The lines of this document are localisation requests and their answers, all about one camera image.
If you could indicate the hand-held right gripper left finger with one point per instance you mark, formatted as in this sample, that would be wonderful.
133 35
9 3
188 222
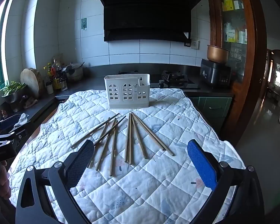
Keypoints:
80 164

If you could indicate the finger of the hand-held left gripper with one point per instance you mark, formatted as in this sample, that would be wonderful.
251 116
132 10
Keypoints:
7 121
16 134

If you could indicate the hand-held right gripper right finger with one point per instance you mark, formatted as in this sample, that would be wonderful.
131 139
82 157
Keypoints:
201 165

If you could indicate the group of wooden chopsticks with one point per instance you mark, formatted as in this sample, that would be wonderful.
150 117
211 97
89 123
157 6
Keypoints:
131 140

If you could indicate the white plastic utensil holder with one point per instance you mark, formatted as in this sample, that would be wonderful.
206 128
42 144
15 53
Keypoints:
127 100

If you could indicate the person's left hand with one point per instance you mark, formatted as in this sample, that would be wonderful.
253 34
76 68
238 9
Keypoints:
4 182

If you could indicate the grey white rag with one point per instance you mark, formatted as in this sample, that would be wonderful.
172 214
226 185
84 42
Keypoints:
22 119

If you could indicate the metal bowl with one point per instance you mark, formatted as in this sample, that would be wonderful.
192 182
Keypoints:
11 98

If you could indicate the brown ginger root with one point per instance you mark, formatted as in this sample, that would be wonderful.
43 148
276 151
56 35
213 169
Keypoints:
30 103

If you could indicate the round wooden cutting board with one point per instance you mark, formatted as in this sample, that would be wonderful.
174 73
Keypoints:
31 81

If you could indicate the small white bottle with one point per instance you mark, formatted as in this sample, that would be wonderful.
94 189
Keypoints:
49 87

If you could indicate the green base cabinet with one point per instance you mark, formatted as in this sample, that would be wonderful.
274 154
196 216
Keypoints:
212 109

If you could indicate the white quilted mat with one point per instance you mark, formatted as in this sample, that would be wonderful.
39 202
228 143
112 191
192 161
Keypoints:
135 191

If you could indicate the yellow label oil bottle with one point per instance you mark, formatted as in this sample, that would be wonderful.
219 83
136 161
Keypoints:
56 79

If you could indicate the yellow cap sauce bottle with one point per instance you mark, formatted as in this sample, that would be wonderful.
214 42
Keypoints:
49 71

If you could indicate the clear seasoning shaker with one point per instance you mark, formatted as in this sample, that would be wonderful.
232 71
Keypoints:
64 85

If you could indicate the dark kitchen counter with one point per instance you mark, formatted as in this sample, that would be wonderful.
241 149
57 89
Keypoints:
93 84

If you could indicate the metal pressure cooker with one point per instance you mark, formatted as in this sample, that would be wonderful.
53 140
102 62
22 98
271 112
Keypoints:
73 73

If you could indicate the black gas stove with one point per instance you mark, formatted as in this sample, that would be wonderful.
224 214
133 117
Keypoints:
175 80

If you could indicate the black rice cooker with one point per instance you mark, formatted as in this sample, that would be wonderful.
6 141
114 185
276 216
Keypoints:
214 73

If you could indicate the copper inner pot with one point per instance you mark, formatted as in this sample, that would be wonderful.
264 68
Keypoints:
217 53

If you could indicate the wooden glass door cabinet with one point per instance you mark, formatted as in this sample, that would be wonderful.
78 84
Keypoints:
252 51

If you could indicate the black range hood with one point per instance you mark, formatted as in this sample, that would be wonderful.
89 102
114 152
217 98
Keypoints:
147 14

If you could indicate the yellow green box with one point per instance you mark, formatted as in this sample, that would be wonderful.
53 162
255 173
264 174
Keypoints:
228 4

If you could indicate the white wall socket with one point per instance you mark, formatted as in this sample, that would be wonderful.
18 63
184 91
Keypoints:
195 44

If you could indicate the green wall hook sticker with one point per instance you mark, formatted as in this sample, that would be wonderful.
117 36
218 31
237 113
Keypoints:
84 22

